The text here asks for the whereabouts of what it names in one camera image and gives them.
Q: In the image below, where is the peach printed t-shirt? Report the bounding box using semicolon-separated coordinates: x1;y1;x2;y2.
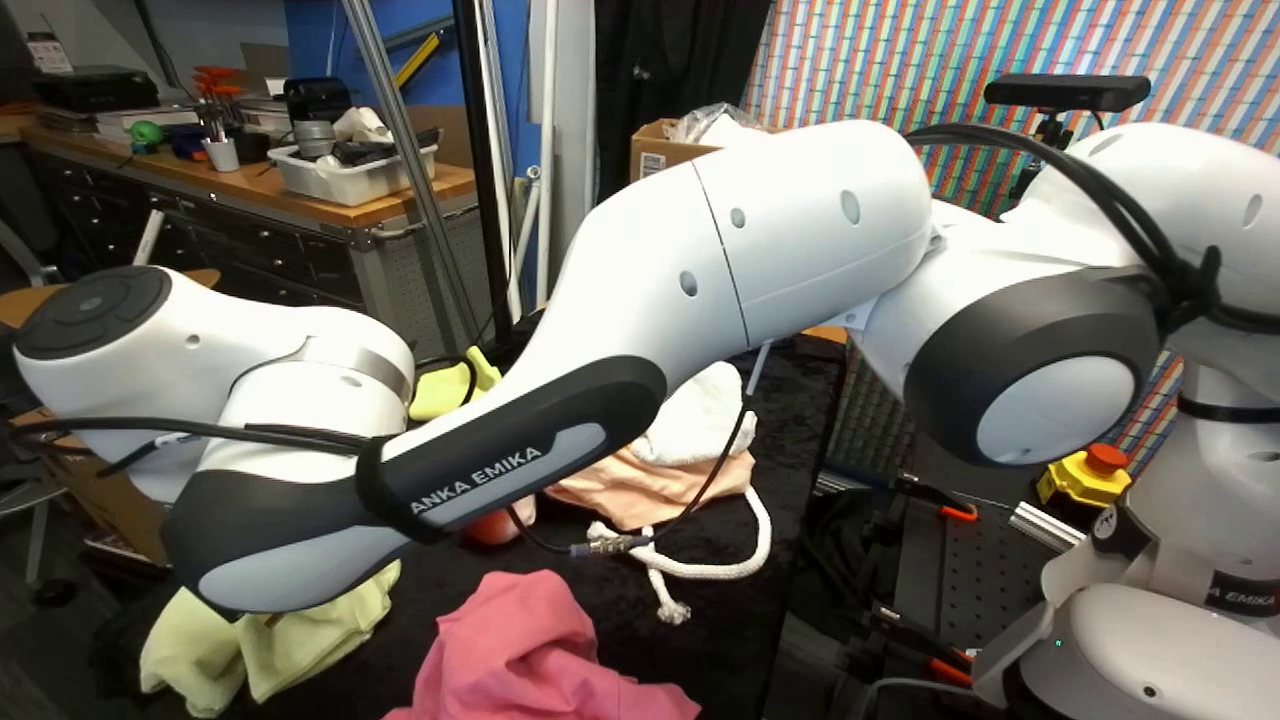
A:
547;450;757;532

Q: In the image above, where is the small yellow-green cloth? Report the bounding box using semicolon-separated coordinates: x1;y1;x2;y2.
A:
408;346;501;425

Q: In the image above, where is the large pale green towel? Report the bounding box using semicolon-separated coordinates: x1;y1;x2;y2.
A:
137;565;401;720

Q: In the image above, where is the white terry towel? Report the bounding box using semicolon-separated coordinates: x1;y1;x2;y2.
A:
636;358;757;464

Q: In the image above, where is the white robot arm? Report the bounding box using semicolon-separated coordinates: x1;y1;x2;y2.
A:
10;118;1280;720

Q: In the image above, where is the cardboard box on table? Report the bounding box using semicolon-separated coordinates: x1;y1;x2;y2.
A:
627;102;763;180

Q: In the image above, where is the red radish plush toy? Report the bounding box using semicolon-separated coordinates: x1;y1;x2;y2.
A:
468;495;536;549

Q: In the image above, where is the black table cloth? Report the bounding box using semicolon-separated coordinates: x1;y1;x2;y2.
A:
97;291;851;720

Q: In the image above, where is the pink cloth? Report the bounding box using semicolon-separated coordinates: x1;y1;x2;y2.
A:
385;573;698;720

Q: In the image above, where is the white plastic bin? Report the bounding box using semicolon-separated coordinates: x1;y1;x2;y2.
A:
266;145;408;207

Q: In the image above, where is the yellow emergency stop button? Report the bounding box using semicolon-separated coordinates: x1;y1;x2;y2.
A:
1034;445;1133;507

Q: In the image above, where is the wooden workbench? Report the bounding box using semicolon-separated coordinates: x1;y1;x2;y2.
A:
0;98;497;362

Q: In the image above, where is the white rope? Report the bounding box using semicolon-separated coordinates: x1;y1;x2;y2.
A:
580;478;776;633

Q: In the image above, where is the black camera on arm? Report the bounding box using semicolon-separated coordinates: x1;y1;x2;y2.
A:
985;72;1152;148

